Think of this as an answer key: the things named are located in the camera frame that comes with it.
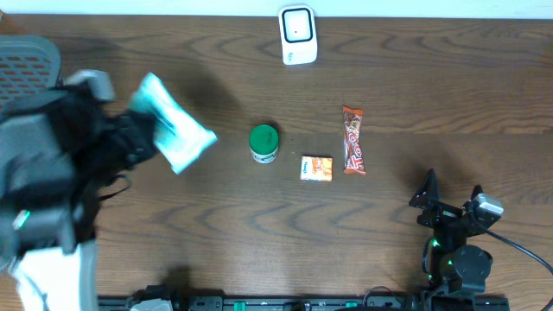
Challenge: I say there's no teal wet wipes pack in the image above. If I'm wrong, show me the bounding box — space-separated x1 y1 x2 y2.
129 73 218 175

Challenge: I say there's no orange chocolate bar wrapper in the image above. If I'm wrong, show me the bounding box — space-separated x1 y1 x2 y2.
342 105 366 175

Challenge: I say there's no green lid jar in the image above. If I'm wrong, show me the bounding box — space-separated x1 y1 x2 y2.
249 124 279 164

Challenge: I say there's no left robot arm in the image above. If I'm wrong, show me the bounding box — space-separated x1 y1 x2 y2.
1 86 156 310

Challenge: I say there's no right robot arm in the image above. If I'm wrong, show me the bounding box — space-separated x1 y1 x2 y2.
409 169 504 310

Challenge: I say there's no white barcode scanner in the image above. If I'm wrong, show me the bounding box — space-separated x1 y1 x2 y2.
277 4 318 66

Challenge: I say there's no grey plastic basket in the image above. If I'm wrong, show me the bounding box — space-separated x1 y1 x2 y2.
1 35 63 114

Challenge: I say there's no small orange snack packet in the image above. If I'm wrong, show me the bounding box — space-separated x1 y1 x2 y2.
300 155 333 181

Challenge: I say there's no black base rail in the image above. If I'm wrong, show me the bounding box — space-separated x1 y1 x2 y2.
99 295 510 311

